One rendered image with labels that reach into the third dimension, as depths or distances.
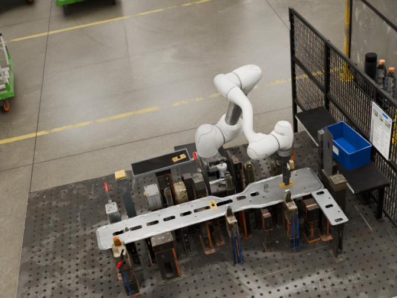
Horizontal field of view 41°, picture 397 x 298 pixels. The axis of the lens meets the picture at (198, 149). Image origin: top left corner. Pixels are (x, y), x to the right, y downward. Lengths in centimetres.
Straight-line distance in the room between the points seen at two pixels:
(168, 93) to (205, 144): 257
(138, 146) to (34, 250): 214
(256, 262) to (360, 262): 60
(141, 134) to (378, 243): 309
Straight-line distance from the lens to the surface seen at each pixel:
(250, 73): 339
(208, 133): 375
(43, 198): 411
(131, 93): 645
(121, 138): 571
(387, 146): 319
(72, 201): 398
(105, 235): 319
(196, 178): 328
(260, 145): 292
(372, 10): 528
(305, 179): 332
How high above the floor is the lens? 319
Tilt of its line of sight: 37 degrees down
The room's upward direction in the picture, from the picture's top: 10 degrees counter-clockwise
